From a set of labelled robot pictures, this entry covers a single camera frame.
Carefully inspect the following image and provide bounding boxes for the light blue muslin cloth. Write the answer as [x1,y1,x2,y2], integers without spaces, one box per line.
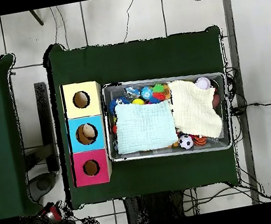
[109,95,181,157]

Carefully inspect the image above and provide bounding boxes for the cream muslin cloth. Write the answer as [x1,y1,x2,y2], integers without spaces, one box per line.
[165,73,226,146]

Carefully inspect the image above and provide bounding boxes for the shallow clear mesh bin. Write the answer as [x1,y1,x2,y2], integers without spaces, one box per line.
[96,63,238,171]

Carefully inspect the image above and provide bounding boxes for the wooden three-hole box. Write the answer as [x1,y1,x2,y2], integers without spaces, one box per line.
[57,78,118,188]

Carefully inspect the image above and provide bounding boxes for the yellow smooth ball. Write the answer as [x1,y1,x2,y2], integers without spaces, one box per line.
[131,97,146,107]

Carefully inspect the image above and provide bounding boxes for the blue spiky ball with eyes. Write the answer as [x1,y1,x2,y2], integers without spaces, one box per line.
[107,95,132,115]

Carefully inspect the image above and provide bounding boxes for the blue globe ball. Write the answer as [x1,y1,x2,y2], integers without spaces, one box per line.
[139,85,155,101]

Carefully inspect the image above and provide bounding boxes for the multicolour spiky caterpillar toy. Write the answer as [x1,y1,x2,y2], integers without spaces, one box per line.
[146,82,168,105]

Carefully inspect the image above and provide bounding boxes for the dark green table cloth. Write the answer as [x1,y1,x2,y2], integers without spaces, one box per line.
[39,14,248,216]

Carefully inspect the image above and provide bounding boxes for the small soccer ball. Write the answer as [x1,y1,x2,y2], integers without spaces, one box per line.
[177,133,195,152]

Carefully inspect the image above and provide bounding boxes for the white baseball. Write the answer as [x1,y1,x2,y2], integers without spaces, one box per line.
[193,75,213,92]

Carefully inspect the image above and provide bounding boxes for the brown football toy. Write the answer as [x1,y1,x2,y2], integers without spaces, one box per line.
[210,93,222,109]

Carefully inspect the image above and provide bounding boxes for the black stand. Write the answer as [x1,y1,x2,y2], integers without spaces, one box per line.
[10,81,67,204]

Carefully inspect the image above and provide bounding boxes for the black floor cable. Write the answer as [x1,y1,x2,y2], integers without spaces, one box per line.
[230,99,271,117]
[116,0,146,44]

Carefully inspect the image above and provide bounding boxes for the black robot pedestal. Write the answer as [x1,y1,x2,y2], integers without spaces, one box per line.
[122,187,188,224]

